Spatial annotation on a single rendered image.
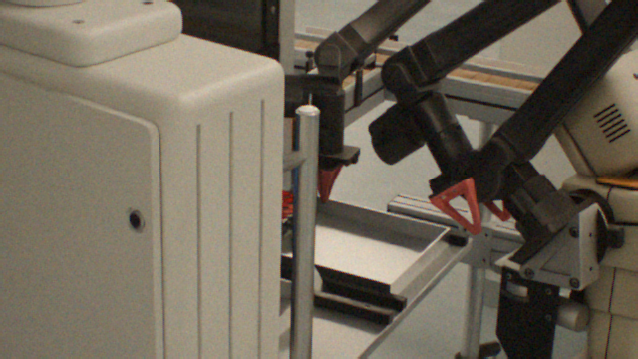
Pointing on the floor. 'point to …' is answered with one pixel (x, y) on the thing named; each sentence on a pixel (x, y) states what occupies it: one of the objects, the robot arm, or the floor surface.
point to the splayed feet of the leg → (486, 350)
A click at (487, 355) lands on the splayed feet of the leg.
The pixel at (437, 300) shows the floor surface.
